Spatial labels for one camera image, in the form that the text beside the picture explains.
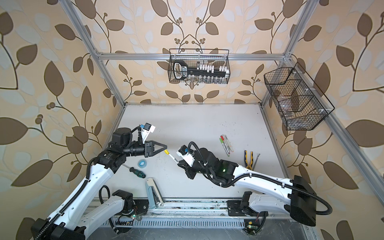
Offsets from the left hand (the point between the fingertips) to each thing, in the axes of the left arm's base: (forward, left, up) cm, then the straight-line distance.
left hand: (166, 147), depth 68 cm
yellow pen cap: (-1, 0, -2) cm, 2 cm away
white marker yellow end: (-3, -3, -5) cm, 7 cm away
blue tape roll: (+3, +20, -26) cm, 33 cm away
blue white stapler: (-17, +7, -23) cm, 29 cm away
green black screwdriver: (-4, +20, -24) cm, 31 cm away
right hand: (-5, -6, -8) cm, 11 cm away
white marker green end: (+16, -31, -25) cm, 43 cm away
